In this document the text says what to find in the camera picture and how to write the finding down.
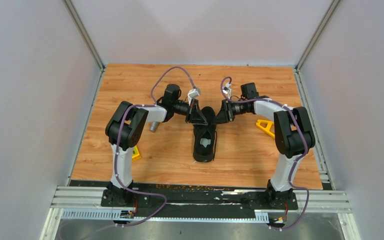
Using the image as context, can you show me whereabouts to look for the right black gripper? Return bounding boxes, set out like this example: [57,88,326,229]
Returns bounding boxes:
[212,98,246,126]

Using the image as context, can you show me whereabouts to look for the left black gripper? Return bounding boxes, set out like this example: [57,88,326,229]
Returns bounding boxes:
[172,99,209,127]

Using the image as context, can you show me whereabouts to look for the black shoelace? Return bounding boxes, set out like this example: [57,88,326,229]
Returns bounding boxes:
[212,131,218,161]

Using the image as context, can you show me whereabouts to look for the black sneaker shoe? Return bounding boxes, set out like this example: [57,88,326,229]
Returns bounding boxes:
[193,106,217,163]

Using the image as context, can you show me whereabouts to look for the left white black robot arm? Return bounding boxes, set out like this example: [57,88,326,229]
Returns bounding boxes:
[101,84,217,207]

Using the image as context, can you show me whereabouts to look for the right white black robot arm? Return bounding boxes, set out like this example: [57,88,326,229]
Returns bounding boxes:
[215,81,316,209]

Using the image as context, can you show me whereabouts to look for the silver microphone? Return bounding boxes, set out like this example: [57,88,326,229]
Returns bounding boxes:
[149,121,160,133]

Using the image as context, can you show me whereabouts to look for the yellow triangular toy piece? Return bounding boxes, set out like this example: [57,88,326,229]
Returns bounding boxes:
[255,119,275,139]

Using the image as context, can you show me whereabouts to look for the colourful toy block stack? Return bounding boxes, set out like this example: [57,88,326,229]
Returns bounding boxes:
[132,146,142,162]

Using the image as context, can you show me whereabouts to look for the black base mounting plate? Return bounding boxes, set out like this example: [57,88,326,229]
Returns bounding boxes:
[69,180,298,220]

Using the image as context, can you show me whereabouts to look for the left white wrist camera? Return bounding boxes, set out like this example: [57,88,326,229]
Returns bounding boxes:
[187,87,201,105]

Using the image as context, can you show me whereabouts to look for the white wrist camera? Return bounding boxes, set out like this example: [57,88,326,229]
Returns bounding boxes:
[221,82,232,100]
[187,87,201,105]

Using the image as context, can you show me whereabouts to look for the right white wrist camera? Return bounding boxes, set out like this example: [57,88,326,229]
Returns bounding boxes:
[221,82,232,100]

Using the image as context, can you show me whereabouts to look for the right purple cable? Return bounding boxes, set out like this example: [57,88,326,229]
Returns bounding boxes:
[219,76,311,232]

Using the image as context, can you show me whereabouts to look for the purple cable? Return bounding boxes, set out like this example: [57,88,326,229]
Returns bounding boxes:
[113,66,198,229]
[219,76,311,232]

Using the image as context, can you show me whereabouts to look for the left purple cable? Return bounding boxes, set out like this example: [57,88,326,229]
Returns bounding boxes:
[113,66,198,229]

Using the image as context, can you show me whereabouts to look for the aluminium frame rail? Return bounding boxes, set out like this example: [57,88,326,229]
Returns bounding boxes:
[40,183,360,240]

